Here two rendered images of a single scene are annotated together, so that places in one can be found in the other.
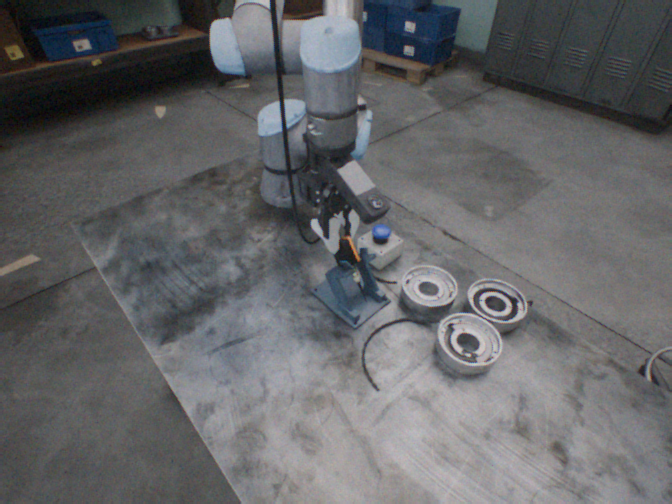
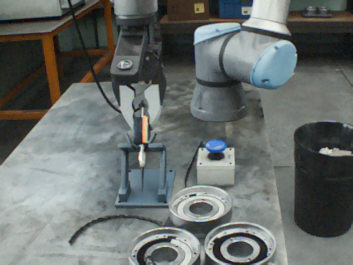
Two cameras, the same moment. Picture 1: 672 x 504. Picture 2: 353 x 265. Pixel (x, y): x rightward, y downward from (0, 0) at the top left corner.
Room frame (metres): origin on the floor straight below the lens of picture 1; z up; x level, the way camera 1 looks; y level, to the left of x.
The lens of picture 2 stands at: (0.07, -0.63, 1.26)
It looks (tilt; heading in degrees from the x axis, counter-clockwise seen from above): 25 degrees down; 49
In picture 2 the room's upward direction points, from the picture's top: 3 degrees counter-clockwise
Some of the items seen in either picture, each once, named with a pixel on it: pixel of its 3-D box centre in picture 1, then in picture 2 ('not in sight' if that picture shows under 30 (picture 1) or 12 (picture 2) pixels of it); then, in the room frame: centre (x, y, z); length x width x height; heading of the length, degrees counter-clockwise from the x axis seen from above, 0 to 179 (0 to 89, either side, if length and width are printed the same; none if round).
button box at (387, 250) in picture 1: (378, 245); (216, 164); (0.63, -0.09, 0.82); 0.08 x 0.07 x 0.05; 42
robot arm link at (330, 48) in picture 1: (330, 67); not in sight; (0.55, 0.01, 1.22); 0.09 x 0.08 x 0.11; 178
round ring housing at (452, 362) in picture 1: (466, 344); (164, 259); (0.38, -0.23, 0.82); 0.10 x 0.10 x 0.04
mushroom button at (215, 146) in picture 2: (380, 237); (215, 154); (0.63, -0.10, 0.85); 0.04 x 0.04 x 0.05
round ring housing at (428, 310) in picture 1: (427, 291); (200, 212); (0.50, -0.18, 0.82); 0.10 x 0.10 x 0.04
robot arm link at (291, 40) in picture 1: (322, 48); not in sight; (0.65, 0.02, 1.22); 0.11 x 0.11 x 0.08; 88
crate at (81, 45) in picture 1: (74, 36); (247, 4); (3.36, 2.04, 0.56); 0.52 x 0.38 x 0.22; 129
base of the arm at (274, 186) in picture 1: (287, 175); (219, 92); (0.88, 0.13, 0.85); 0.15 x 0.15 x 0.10
